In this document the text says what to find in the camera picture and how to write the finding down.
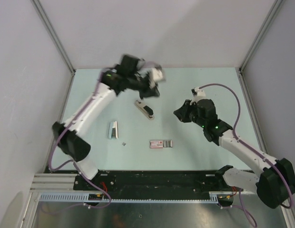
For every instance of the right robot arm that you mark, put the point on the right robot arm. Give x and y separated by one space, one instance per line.
271 179

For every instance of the black and cream stapler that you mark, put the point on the black and cream stapler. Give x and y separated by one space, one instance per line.
145 109

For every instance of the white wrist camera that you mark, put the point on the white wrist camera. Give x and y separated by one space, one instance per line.
156 75
198 94

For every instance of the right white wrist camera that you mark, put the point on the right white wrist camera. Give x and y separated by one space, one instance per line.
198 94

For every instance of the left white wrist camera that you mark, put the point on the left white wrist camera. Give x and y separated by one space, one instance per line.
156 75

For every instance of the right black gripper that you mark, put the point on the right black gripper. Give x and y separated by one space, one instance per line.
181 113

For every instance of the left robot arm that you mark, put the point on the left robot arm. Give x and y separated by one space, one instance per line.
69 134

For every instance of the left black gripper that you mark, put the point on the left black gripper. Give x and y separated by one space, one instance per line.
149 91

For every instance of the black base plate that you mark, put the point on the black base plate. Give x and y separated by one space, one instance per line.
159 186

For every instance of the red staple box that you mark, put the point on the red staple box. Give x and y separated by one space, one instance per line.
159 144

